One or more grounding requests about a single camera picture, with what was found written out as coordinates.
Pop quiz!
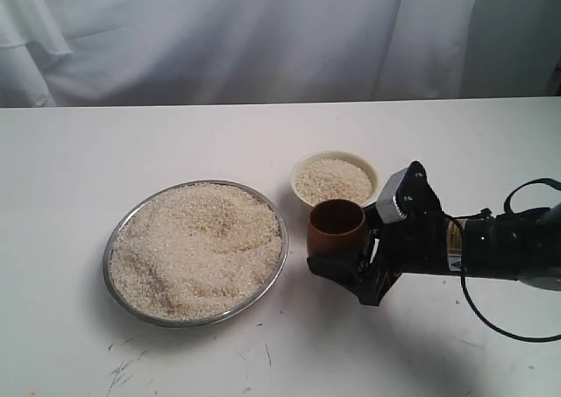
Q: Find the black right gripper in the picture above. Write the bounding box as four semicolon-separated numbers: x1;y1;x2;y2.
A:
307;160;450;306

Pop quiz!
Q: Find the brown wooden cup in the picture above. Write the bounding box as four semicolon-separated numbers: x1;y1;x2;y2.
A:
307;199;369;255

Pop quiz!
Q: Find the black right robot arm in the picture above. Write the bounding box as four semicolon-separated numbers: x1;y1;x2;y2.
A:
307;161;560;306

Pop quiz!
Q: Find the small cream rice bowl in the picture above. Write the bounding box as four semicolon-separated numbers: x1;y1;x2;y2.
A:
290;151;378;207

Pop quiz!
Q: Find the large metal rice plate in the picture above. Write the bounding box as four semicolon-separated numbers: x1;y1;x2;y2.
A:
102;180;288;328

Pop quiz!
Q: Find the white backdrop curtain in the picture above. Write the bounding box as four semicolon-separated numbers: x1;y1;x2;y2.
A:
1;0;560;107

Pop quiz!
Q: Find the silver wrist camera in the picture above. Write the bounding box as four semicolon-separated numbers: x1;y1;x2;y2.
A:
375;168;407;224

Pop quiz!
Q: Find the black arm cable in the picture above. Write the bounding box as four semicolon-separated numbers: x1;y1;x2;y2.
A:
446;177;561;344

